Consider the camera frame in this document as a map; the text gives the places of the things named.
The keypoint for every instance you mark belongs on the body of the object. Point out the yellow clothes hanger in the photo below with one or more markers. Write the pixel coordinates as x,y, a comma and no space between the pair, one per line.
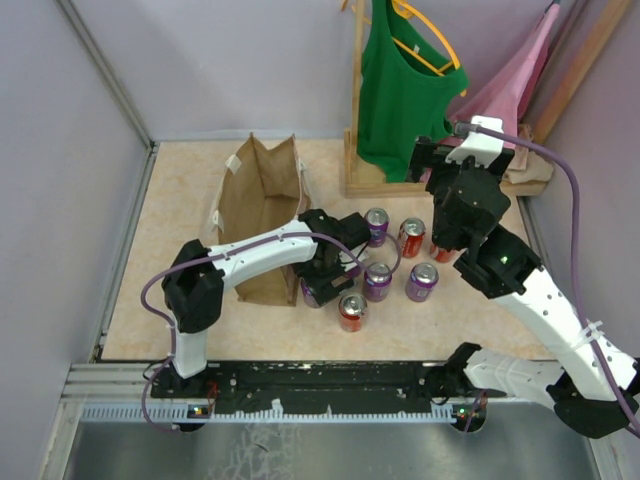
411,15

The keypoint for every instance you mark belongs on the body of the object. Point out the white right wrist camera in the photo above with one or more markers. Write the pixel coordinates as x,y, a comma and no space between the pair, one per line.
484,149

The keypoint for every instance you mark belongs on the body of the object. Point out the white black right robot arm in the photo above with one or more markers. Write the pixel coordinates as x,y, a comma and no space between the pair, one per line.
592,385

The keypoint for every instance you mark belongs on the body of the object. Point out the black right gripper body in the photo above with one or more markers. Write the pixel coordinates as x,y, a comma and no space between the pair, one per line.
442,175

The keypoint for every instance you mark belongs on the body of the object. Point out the red cola can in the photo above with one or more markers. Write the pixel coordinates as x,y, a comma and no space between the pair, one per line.
442,255

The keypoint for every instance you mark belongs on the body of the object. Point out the red coca-cola can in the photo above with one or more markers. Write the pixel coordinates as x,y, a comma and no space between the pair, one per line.
352,309

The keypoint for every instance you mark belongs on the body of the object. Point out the purple fanta can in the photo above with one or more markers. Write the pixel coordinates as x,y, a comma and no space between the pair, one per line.
421,282
378,221
352,270
377,282
307,295

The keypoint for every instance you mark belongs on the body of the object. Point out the beige cloth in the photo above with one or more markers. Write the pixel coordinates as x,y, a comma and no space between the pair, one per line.
527,166

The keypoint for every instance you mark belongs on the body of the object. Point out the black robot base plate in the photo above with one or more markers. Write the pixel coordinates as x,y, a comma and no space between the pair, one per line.
359,388

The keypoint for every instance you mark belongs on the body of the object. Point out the pink shirt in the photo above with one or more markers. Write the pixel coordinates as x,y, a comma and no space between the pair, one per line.
508,94

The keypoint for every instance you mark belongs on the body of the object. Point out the red coke can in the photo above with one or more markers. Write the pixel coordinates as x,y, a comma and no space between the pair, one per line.
411,235

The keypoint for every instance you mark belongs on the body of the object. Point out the aluminium frame rail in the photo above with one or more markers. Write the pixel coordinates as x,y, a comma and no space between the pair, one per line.
123,392

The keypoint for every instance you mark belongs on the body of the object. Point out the green tank top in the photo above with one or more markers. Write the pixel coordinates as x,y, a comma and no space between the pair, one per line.
406,90

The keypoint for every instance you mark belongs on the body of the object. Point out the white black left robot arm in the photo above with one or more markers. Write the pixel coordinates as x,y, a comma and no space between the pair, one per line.
189,295

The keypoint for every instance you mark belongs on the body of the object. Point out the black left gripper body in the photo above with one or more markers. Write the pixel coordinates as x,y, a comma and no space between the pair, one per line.
320,273

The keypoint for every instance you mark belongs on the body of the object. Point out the tan canvas tote bag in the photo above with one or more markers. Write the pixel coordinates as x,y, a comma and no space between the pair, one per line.
260,190

